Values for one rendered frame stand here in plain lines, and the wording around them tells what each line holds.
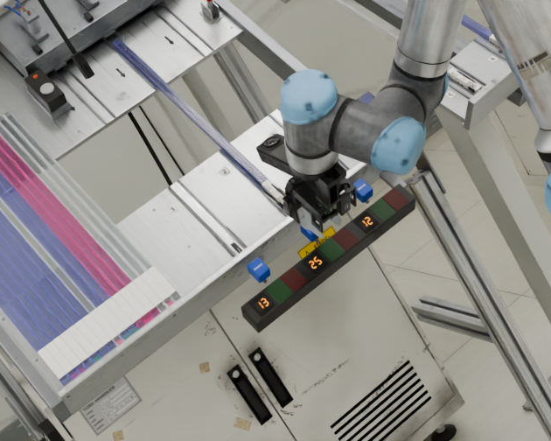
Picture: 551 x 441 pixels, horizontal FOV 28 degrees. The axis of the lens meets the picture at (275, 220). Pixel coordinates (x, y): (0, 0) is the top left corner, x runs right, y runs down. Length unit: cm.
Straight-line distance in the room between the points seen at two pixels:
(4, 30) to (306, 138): 76
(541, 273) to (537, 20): 99
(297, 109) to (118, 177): 231
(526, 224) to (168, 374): 73
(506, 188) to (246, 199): 55
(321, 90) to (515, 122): 165
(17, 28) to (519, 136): 153
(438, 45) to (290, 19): 248
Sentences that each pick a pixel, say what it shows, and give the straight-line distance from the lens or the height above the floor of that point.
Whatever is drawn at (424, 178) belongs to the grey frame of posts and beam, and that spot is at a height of 63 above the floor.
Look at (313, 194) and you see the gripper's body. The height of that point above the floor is 79.
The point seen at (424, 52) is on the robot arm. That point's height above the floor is 91.
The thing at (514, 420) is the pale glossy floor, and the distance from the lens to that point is 236.
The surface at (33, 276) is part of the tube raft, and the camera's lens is 179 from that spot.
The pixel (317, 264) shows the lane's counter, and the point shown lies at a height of 65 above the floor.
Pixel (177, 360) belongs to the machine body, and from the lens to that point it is 206.
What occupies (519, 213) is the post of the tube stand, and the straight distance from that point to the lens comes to 213.
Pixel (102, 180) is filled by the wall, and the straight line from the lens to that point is 369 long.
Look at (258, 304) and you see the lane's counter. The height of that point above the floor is 66.
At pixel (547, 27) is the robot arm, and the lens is 127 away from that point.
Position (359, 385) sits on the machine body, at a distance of 223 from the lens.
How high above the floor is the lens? 126
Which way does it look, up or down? 17 degrees down
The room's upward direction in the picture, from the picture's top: 32 degrees counter-clockwise
